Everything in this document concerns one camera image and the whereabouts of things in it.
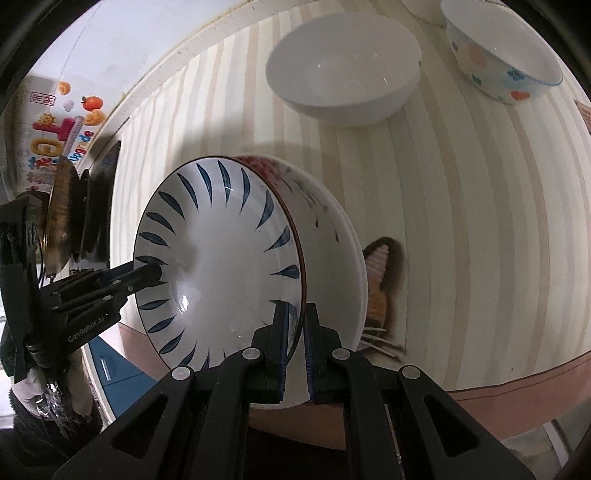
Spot floral blue rim bowl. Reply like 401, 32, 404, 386
440, 0, 564, 106

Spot black glass cooktop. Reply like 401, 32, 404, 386
76, 138, 122, 273

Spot colourful wall stickers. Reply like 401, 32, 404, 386
18, 80, 107, 195

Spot plain white plate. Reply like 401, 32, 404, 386
295, 159, 370, 356

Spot small brown cloth label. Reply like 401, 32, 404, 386
574, 98, 591, 134

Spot blue kitchen cabinet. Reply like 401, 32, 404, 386
85, 337, 158, 423

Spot blue striped white plate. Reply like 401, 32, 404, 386
133, 157, 306, 372

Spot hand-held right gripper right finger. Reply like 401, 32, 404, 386
302, 302, 536, 480

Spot striped cat print cloth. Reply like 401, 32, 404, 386
108, 0, 591, 450

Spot white ceramic bowl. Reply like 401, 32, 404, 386
265, 11, 423, 127

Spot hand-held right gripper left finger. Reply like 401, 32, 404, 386
51, 300, 291, 480

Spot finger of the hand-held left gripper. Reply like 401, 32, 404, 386
104, 262, 166, 292
50, 276, 136, 324

